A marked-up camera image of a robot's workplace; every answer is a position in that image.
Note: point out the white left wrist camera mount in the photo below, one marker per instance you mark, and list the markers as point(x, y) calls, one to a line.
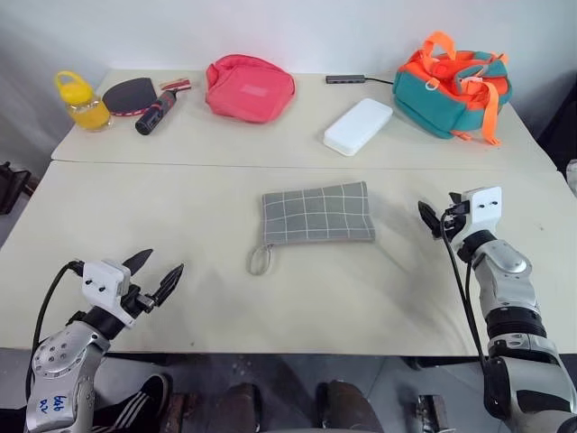
point(103, 280)

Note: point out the dark brown rounded shape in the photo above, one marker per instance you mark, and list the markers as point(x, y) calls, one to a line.
point(345, 408)
point(239, 408)

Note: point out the pink fabric pouch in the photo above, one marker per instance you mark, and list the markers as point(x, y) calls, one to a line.
point(250, 88)

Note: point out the white plastic box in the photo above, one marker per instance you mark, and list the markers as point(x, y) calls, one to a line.
point(358, 127)

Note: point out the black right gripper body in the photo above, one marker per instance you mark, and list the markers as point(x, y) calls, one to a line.
point(456, 220)

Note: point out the teal orange bag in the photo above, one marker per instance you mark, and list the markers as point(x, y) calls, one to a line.
point(433, 106)

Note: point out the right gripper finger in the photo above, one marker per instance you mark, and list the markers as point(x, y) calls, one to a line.
point(429, 217)
point(456, 197)

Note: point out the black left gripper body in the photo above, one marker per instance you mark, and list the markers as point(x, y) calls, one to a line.
point(136, 303)

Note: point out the grey checked pouch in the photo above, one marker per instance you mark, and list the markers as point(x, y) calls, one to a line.
point(315, 214)

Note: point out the black object beside table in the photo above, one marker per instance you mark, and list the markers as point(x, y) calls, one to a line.
point(12, 187)

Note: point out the grey USB hub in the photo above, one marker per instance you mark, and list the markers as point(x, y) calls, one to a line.
point(345, 79)

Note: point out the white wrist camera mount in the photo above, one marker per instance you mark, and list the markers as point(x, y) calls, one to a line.
point(103, 280)
point(483, 212)

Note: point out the black white-striped shoe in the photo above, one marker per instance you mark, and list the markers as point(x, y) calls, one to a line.
point(135, 403)

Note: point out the black table tennis paddle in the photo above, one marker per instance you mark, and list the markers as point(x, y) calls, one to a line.
point(128, 95)

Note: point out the white object beside table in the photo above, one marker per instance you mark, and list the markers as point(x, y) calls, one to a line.
point(572, 178)

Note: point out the yellow-lidded clear jar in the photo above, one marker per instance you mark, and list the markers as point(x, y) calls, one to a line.
point(86, 110)

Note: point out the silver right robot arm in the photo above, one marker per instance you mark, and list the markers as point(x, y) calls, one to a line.
point(514, 315)

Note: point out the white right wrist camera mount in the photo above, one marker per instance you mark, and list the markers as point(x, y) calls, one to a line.
point(483, 212)

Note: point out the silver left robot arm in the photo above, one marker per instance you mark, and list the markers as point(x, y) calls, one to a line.
point(58, 356)

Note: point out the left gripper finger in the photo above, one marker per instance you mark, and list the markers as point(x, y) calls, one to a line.
point(169, 282)
point(139, 260)

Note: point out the black red cylindrical tool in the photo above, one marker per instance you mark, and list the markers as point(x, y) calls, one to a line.
point(155, 115)

